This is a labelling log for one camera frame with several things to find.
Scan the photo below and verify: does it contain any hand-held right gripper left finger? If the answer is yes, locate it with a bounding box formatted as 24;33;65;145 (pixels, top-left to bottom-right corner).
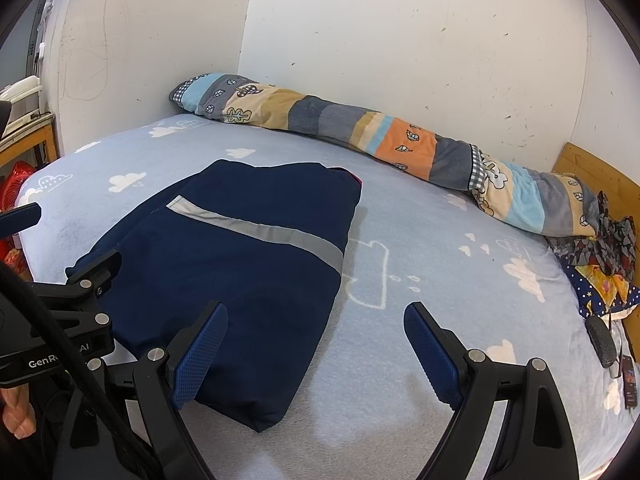
52;300;230;480

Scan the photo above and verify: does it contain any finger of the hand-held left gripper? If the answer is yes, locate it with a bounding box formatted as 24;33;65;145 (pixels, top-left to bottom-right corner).
0;202;43;235
65;249;123;301

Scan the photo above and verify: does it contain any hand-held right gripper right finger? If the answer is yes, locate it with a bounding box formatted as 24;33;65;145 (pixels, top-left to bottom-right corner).
402;301;581;480

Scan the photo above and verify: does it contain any navy work jacket red collar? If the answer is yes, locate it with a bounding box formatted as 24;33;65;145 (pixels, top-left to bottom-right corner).
65;159;363;433

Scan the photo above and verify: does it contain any person's left hand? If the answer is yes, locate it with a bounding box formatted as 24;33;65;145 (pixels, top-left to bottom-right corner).
0;385;38;439

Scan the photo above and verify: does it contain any red bag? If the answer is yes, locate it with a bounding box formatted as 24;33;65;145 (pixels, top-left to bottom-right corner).
0;161;37;213

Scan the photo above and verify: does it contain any wooden side table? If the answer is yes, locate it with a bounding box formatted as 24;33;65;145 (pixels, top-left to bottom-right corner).
0;111;62;173

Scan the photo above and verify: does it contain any light blue cloud bed sheet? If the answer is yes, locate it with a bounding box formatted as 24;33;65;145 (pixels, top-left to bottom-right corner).
15;112;640;480

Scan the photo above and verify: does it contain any white plastic box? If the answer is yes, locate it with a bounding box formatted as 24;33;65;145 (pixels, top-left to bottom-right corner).
0;76;42;113

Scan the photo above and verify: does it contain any black textured case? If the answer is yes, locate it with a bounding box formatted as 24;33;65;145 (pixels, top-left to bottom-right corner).
584;316;619;368

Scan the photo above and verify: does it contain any star print yellow pillow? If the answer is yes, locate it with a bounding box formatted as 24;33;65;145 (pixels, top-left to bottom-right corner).
564;260;640;319

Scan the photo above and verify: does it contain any dark small packet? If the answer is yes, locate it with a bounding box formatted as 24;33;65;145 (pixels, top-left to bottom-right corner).
620;354;640;409

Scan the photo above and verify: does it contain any dark patterned scarf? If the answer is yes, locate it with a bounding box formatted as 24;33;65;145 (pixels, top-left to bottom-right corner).
545;192;638;281

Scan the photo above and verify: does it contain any rolled patchwork quilt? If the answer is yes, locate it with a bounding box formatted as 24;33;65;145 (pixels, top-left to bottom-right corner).
169;73;601;238

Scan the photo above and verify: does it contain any wooden headboard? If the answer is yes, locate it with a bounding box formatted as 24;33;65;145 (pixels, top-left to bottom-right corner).
550;142;640;266

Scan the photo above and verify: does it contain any black cable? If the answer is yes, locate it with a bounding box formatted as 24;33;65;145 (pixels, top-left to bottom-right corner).
0;260;171;480

